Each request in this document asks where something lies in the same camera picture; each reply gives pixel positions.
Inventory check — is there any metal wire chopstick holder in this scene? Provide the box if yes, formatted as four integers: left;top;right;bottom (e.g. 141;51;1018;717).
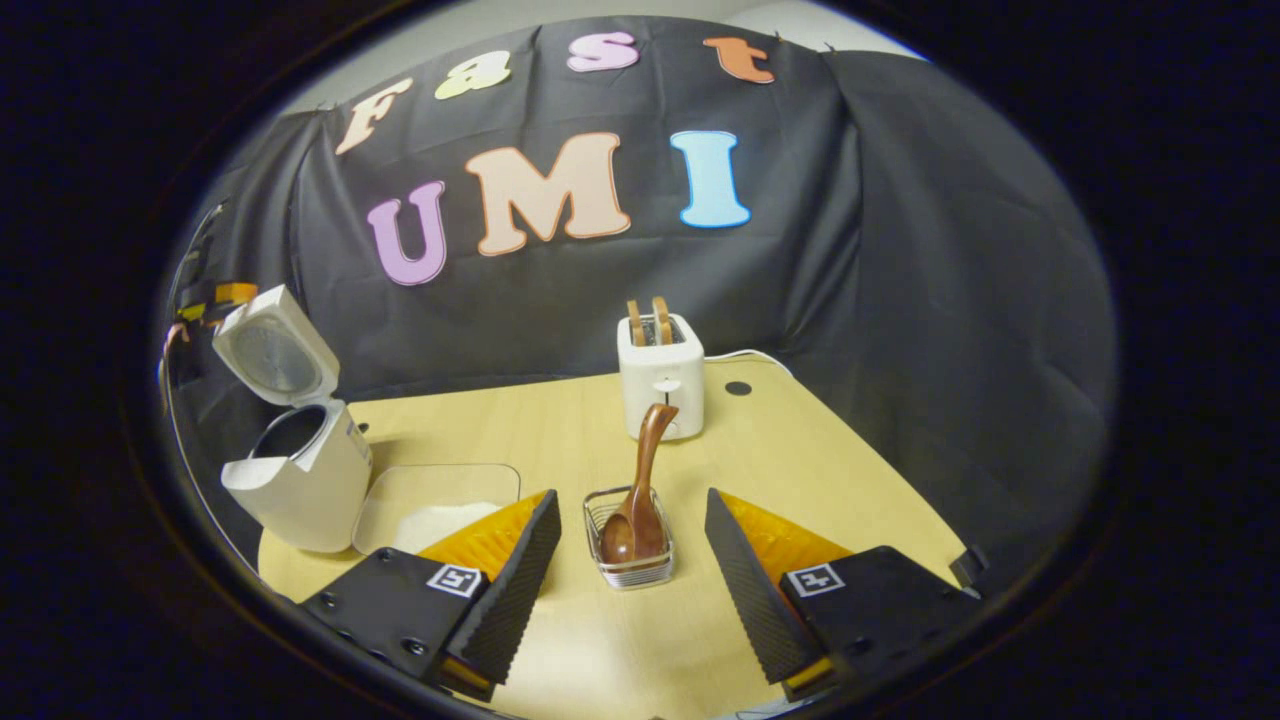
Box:
583;485;676;591

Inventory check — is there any brown wooden spoon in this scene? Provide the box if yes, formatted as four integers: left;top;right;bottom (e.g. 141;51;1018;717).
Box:
600;402;680;564

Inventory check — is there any white rice pile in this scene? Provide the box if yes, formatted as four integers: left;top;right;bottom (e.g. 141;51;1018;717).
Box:
395;502;506;554

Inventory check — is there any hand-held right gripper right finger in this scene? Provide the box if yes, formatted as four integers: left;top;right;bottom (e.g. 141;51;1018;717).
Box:
704;487;986;703

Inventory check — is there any clear plastic rice container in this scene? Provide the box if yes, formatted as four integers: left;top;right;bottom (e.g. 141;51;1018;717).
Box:
352;463;522;556

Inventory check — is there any white rice cooker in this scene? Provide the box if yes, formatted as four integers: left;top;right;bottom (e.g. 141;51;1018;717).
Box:
212;284;374;554

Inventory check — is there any white toaster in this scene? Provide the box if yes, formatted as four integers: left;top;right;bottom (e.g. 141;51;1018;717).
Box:
617;313;706;442

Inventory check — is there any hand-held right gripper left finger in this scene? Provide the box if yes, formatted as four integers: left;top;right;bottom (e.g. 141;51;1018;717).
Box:
298;488;563;703

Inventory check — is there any white toaster cable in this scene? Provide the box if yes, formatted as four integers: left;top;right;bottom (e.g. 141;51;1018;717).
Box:
703;348;793;377

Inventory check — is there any black backdrop cloth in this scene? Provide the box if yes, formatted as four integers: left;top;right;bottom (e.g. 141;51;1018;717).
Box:
160;15;1116;601

